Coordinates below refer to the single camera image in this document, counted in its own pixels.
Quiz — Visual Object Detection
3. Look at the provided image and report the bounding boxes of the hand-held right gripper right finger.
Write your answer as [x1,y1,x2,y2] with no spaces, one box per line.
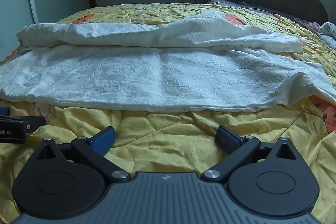
[201,126,303,184]

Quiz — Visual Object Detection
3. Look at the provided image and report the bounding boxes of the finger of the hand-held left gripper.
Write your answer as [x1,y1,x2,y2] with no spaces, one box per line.
[0,106,47,133]

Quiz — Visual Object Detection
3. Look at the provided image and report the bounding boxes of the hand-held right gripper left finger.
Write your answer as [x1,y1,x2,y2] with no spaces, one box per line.
[33,126,132,184]

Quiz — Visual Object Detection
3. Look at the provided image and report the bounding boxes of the white towel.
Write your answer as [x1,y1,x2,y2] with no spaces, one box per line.
[0,10,336,113]

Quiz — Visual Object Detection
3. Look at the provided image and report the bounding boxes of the yellow printed blanket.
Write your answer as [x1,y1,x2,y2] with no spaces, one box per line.
[0,2,336,224]

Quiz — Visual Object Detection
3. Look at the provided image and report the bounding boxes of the dark grey pillow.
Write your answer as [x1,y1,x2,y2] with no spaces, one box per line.
[194,0,272,14]

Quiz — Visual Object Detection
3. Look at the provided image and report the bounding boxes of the brown floral cloth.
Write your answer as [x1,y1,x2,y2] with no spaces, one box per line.
[293,17,321,33]

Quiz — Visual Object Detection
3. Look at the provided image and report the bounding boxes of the light patterned cloth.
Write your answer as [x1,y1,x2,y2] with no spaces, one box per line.
[318,21,336,50]

